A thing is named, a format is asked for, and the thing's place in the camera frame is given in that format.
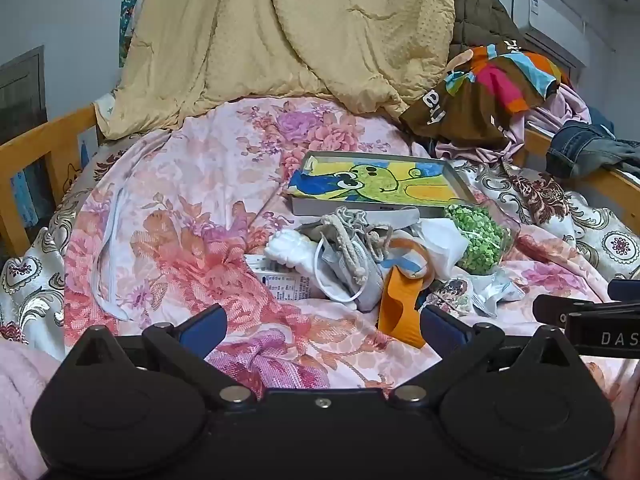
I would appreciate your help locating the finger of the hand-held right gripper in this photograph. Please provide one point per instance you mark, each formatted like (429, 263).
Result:
(565, 306)
(625, 290)

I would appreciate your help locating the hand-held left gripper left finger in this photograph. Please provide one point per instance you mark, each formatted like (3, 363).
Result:
(202, 330)

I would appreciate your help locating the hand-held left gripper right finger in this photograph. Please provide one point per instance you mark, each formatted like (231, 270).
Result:
(445, 332)

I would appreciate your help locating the white plastic packet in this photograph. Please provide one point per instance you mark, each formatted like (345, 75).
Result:
(495, 292)

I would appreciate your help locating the striped cloth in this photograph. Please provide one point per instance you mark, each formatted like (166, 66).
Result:
(415, 265)

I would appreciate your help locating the grey tray box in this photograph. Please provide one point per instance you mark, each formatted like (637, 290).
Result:
(350, 208)

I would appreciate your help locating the cartoon figure sticker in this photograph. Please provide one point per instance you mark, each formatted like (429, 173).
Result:
(450, 295)

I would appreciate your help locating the printed paper leaflet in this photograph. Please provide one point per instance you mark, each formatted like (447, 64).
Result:
(285, 287)

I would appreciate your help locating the grey face mask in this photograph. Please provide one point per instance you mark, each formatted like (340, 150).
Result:
(367, 280)

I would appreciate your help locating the green dotted bag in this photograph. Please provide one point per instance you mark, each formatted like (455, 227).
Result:
(475, 240)

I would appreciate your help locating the white fluffy cloth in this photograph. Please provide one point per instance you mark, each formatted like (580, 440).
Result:
(290, 252)

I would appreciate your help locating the grey fabric bag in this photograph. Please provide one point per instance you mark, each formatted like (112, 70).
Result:
(400, 215)

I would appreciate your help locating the pink floral bed sheet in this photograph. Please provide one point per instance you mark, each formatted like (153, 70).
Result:
(175, 185)

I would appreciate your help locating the blue jeans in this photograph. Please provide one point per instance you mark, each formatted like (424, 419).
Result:
(580, 145)

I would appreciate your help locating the pink fluffy blanket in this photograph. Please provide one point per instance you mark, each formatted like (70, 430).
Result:
(20, 400)

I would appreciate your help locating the brown colourful printed cloth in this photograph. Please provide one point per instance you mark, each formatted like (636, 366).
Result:
(475, 105)

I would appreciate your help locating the white air conditioner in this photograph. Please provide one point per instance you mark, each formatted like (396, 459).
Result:
(550, 15)

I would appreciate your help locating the grey door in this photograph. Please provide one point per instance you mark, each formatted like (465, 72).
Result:
(20, 90)

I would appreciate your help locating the brown quilted jacket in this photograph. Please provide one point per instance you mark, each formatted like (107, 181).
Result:
(480, 15)

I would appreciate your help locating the yellow quilt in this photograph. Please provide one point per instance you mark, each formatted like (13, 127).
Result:
(275, 35)

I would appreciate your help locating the wooden bed frame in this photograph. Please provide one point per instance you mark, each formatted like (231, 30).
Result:
(40, 135)

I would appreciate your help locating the wall poster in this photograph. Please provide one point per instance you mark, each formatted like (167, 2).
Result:
(129, 25)

